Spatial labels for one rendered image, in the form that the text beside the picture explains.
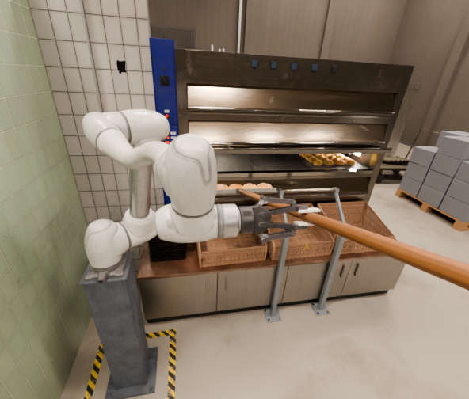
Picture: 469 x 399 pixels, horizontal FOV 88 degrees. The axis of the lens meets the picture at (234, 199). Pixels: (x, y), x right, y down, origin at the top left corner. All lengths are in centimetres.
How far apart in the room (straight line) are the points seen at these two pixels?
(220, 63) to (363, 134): 141
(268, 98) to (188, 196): 169
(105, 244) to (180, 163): 93
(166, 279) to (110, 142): 135
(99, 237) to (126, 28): 135
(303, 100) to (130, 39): 133
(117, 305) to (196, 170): 121
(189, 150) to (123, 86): 160
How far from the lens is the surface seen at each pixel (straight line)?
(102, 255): 138
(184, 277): 203
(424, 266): 44
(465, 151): 501
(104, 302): 157
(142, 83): 202
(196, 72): 200
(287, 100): 217
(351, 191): 275
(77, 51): 211
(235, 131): 208
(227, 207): 63
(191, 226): 58
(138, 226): 136
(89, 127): 101
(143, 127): 104
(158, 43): 198
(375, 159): 280
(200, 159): 47
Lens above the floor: 195
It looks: 27 degrees down
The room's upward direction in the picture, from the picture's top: 3 degrees clockwise
